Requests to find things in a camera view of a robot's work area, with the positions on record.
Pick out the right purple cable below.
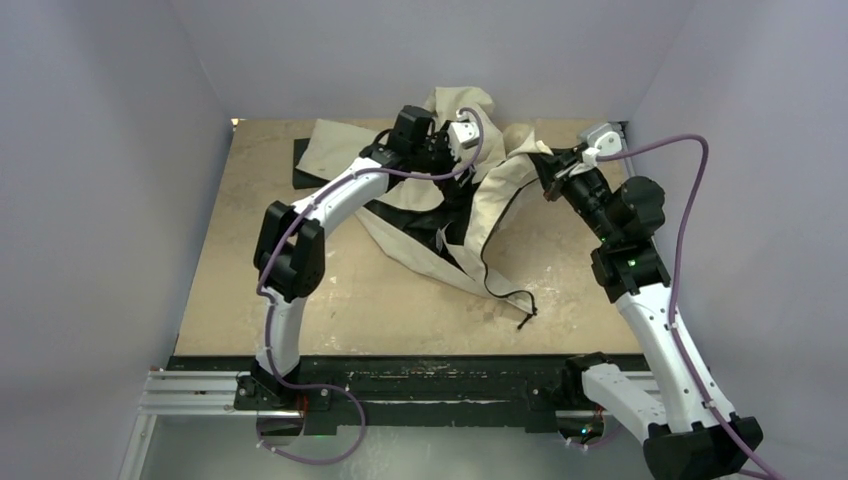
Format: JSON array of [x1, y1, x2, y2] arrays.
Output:
[[566, 134, 783, 480]]

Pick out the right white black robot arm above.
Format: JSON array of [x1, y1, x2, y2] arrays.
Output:
[[530, 150, 763, 479]]

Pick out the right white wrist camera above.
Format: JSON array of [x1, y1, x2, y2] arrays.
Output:
[[578, 123, 623, 167]]

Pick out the beige jacket with black lining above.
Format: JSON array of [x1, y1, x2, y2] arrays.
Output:
[[299, 87, 550, 318]]

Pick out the black pouch with wrench logo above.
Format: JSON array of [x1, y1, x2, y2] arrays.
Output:
[[291, 137, 328, 190]]

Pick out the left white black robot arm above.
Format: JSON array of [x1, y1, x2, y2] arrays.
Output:
[[234, 105, 482, 411]]

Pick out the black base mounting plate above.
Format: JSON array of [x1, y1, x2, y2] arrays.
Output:
[[165, 354, 597, 435]]

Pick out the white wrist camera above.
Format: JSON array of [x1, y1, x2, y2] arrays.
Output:
[[446, 121, 481, 150], [578, 123, 623, 167]]

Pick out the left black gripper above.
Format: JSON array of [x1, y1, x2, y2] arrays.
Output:
[[410, 122, 476, 201]]

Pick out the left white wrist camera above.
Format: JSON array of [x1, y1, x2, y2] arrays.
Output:
[[446, 121, 481, 150]]

